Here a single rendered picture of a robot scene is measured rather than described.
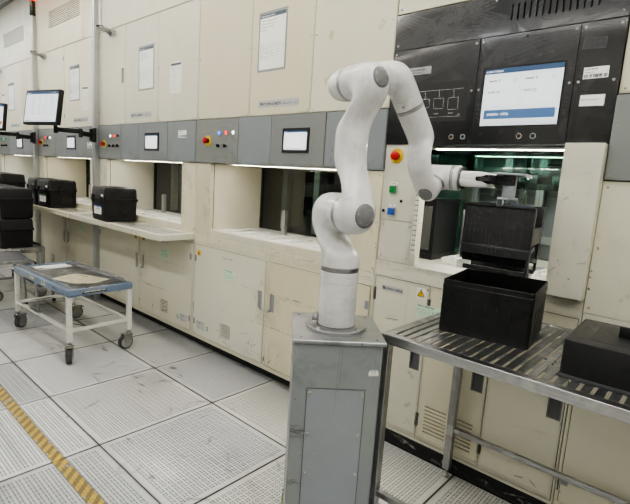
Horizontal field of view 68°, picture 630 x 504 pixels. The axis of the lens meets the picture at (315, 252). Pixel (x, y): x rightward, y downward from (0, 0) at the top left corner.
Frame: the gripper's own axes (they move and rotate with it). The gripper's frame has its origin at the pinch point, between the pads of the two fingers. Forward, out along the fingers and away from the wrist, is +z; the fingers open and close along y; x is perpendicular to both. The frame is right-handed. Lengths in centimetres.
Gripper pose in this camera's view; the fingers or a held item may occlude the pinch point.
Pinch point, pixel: (510, 180)
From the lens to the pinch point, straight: 163.3
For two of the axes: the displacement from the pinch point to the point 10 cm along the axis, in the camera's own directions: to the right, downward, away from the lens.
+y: -5.5, 0.9, -8.3
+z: 8.3, 1.4, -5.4
